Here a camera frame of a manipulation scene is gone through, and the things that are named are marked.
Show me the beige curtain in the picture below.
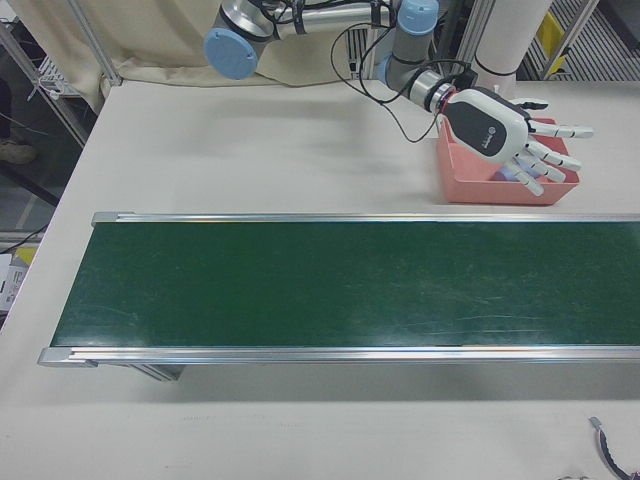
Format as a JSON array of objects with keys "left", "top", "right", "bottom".
[{"left": 8, "top": 0, "right": 396, "bottom": 89}]

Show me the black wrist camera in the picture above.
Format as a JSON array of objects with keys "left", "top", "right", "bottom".
[{"left": 451, "top": 66, "right": 480, "bottom": 95}]

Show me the pink plastic box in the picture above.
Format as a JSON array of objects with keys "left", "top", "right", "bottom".
[{"left": 435, "top": 116, "right": 582, "bottom": 206}]

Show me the brown shoe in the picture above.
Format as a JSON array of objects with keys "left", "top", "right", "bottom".
[{"left": 0, "top": 138, "right": 39, "bottom": 166}]

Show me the blue plastic cup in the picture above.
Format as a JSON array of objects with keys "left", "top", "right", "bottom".
[{"left": 491, "top": 166, "right": 542, "bottom": 184}]

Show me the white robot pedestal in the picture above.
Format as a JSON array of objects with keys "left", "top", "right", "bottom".
[{"left": 471, "top": 0, "right": 552, "bottom": 97}]

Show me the aluminium frame rack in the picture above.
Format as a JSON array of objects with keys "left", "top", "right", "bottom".
[{"left": 0, "top": 0, "right": 123, "bottom": 151}]

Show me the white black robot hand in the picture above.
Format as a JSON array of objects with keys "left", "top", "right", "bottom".
[{"left": 433, "top": 85, "right": 596, "bottom": 198}]

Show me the cardboard box with labels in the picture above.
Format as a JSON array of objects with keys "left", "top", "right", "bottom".
[{"left": 0, "top": 243, "right": 40, "bottom": 322}]

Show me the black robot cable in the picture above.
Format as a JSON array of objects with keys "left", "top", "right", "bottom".
[{"left": 331, "top": 21, "right": 472, "bottom": 144}]

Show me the metal claw tool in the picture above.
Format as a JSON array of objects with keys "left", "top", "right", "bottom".
[{"left": 588, "top": 415, "right": 640, "bottom": 480}]

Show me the green conveyor belt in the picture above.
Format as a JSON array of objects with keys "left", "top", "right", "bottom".
[{"left": 36, "top": 210, "right": 640, "bottom": 384}]

